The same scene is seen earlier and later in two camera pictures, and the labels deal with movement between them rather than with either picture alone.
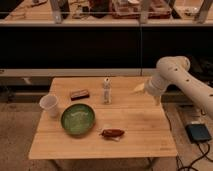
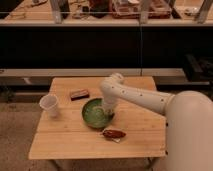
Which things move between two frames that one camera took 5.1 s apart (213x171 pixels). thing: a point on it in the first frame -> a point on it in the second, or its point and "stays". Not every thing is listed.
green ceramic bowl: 77,118 -> 95,115
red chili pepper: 112,133 stays
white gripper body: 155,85 -> 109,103
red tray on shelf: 131,9 stays
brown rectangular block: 80,94 stays
